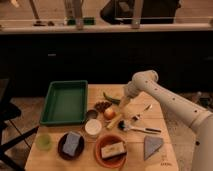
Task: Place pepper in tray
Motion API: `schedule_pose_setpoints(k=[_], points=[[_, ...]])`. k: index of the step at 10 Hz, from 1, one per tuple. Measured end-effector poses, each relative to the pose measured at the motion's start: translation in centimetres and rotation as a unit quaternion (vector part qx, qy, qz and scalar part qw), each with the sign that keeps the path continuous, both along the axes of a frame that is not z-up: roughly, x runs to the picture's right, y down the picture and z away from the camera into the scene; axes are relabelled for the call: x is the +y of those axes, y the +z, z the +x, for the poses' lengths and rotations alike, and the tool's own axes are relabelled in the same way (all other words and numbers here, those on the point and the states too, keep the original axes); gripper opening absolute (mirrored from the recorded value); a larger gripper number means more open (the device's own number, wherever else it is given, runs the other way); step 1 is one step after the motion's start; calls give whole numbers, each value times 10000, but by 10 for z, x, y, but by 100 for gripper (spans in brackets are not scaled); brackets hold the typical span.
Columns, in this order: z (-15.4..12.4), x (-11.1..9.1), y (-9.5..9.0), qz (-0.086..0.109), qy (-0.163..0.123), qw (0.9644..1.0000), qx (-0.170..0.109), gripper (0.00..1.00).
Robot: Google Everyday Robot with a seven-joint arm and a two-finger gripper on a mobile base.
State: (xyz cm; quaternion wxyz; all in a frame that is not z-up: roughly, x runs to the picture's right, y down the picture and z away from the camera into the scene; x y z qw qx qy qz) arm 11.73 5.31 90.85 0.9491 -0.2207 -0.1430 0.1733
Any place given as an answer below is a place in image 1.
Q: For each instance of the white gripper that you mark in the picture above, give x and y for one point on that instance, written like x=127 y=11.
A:
x=130 y=91

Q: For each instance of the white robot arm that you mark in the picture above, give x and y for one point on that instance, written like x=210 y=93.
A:
x=197 y=118

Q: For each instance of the green plastic tray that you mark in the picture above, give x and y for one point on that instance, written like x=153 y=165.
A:
x=65 y=103

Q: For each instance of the orange round fruit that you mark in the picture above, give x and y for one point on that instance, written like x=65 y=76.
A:
x=109 y=113

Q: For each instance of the brown pine cone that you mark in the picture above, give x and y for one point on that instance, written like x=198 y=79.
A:
x=102 y=106

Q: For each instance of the yellow corn piece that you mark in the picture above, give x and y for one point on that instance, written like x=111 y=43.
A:
x=114 y=121

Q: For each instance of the black dish brush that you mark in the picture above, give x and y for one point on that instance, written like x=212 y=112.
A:
x=124 y=126

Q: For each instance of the small dark metal cup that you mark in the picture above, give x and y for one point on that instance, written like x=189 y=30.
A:
x=91 y=114

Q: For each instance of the white round cup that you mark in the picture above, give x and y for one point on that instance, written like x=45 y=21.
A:
x=93 y=127

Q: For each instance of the beige sponge block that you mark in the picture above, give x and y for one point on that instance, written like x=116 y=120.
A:
x=113 y=150

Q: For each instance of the grey triangular cloth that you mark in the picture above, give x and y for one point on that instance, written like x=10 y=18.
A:
x=151 y=145

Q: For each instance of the orange bowl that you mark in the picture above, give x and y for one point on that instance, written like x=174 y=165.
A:
x=113 y=162

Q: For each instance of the dark brown plate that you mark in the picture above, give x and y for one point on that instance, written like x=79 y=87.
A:
x=79 y=149

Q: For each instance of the blue grey sponge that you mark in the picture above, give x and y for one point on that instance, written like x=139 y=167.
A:
x=71 y=143

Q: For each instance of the dark bag on shelf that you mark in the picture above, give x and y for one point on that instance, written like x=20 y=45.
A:
x=152 y=11

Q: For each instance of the green box on shelf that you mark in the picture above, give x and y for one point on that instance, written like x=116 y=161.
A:
x=84 y=21

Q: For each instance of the light green cup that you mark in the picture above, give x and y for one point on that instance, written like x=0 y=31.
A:
x=43 y=142

